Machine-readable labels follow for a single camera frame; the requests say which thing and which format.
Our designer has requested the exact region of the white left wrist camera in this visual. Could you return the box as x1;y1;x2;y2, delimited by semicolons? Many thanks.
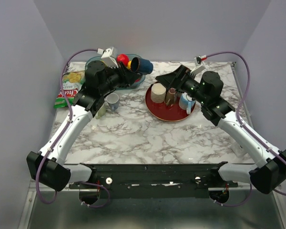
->
97;47;118;68

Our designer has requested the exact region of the beige mug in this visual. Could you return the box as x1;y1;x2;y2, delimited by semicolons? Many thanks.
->
151;83;166;103

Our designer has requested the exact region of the green chips bag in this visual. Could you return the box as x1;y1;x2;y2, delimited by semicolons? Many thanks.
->
54;71;85;108

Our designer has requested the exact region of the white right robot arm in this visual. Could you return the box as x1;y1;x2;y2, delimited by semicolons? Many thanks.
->
155;65;286;194

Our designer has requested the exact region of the teal plastic fruit container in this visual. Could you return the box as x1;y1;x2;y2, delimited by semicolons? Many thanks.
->
85;54;145;90

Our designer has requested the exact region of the sage green mug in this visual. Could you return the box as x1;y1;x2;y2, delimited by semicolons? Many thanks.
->
95;103;107;119

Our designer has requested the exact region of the dark blue mug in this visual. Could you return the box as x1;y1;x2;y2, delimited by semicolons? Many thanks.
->
130;57;153;75

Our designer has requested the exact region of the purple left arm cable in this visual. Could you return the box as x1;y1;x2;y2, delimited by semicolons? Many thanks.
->
35;48;111;208

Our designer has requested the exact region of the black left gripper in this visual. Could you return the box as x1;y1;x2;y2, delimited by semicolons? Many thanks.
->
99;61;140;95

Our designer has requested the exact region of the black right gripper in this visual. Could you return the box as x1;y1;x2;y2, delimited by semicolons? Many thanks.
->
155;64;207;105

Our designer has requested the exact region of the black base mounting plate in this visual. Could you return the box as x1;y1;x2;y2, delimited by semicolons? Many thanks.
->
69;163;238;199

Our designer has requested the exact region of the red round tray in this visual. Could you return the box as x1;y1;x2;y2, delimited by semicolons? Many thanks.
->
145;84;195;122

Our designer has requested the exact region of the white box with knob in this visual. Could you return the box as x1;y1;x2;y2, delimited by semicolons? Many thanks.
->
230;142;247;158

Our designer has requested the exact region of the light blue textured mug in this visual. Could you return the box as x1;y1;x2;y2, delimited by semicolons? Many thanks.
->
106;93;119;112

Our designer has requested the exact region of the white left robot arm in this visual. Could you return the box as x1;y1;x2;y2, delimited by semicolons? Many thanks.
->
27;61;140;191

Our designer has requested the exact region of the brown small mug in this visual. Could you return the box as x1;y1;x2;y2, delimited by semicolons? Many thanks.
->
165;88;176;106

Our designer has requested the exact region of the white blue mug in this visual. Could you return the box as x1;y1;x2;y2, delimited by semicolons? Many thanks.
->
178;93;196;115

